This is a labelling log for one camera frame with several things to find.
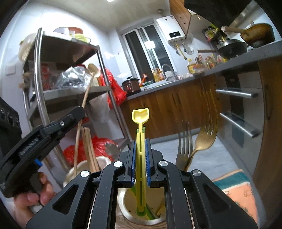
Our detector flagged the silver fork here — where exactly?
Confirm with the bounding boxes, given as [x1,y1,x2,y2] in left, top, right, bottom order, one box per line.
[175,120,193,171]

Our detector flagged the yellow plastic utensil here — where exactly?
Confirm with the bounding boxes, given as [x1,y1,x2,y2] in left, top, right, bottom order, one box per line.
[136,204,160,220]
[131,108,150,217]

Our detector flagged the kitchen faucet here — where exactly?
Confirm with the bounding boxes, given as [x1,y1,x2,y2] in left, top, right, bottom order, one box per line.
[162,64,179,82]

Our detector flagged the kitchen window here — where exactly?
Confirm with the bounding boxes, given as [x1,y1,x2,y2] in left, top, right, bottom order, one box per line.
[121,22,176,82]

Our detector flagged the person's left hand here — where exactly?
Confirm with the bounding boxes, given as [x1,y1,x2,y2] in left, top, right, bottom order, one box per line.
[13,172,56,228]

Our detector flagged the white ceramic double utensil holder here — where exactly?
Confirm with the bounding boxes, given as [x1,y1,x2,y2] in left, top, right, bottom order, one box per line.
[63,156,167,229]

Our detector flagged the patterned quilted table mat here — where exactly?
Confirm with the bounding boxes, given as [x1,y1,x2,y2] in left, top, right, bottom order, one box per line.
[213,169,259,225]

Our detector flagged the stainless steel shelf rack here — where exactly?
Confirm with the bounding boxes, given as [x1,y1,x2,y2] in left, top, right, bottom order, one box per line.
[20,27,133,174]

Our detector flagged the crumpled clear plastic bag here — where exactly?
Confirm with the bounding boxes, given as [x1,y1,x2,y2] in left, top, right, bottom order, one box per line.
[54,66,92,92]

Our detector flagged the hanging red plastic bag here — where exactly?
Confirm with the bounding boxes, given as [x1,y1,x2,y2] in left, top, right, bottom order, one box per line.
[100,68,127,109]

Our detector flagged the brown rice cooker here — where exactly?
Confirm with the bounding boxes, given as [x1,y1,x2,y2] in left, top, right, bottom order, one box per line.
[122,76,141,96]

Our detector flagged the built-in oven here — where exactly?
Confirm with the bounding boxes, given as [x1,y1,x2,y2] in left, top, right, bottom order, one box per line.
[216,63,264,175]

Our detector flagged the yellow oil bottle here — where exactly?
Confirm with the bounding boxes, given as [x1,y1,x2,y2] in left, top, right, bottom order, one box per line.
[187,59,197,74]

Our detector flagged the black wok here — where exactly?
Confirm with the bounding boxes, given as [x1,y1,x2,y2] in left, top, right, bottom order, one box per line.
[197,39,248,60]

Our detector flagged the white water heater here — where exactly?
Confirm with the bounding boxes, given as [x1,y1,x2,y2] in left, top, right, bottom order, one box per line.
[156,15,186,43]

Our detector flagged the brown frying pan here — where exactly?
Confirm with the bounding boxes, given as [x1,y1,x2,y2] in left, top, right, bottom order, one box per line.
[221,23,275,48]

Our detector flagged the black range hood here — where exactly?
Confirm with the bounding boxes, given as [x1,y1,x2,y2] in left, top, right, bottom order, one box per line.
[183,0,259,27]

